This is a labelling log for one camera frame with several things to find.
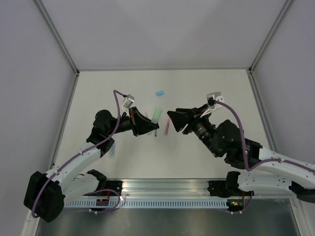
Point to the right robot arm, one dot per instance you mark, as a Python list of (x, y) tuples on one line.
[(258, 169)]

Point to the pink highlighter pen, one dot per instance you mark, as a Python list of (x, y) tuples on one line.
[(167, 127)]

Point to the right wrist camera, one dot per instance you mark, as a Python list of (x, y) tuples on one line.
[(212, 103)]

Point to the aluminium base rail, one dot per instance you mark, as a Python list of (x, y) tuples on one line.
[(163, 188)]

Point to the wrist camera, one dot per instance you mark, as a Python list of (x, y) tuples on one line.
[(128, 101), (212, 103)]

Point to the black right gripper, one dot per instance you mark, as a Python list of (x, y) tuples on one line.
[(191, 116)]

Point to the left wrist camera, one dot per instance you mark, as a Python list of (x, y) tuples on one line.
[(128, 101)]

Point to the light blue highlighter cap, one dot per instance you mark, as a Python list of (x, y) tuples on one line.
[(160, 93)]

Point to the blue highlighter pen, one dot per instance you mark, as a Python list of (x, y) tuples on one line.
[(112, 152)]

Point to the white slotted cable duct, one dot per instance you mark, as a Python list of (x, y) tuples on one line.
[(148, 203)]

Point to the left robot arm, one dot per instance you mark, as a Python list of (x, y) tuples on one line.
[(47, 193)]

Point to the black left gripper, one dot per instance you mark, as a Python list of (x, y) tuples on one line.
[(140, 124)]

